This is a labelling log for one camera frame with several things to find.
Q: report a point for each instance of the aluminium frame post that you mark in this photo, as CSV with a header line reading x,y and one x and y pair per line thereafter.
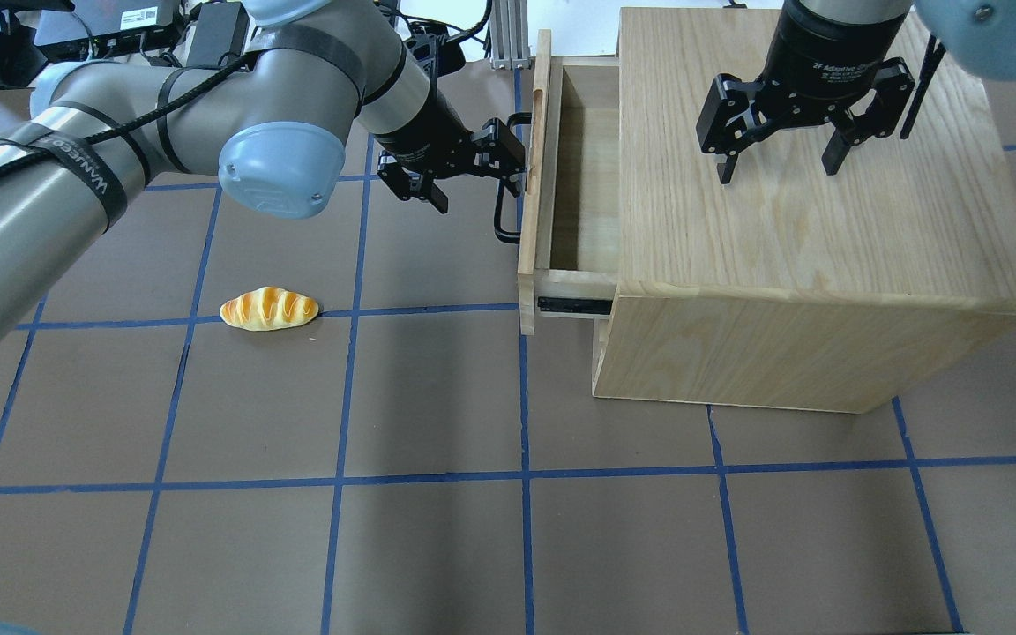
x,y
507,40

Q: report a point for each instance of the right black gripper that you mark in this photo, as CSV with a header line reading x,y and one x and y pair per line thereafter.
x,y
825,55

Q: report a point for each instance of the black power adapter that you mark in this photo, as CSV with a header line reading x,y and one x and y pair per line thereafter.
x,y
219,32

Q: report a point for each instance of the black drawer slide rail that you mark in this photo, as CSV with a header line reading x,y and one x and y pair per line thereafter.
x,y
592,308

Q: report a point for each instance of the black electronics box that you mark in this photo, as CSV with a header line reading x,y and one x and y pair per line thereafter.
x,y
109,29

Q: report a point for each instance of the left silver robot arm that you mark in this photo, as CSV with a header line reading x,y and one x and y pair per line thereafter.
x,y
272,126

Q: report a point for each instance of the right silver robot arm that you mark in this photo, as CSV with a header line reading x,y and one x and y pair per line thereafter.
x,y
980,35

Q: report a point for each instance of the toy bread roll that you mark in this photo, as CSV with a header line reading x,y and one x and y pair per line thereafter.
x,y
269,309

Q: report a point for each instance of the wooden drawer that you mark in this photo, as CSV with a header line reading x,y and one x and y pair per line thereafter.
x,y
570,228

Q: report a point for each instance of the light wooden drawer cabinet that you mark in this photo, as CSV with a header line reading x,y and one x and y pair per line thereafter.
x,y
788,287

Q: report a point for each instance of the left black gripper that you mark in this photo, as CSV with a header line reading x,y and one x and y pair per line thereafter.
x,y
427,134

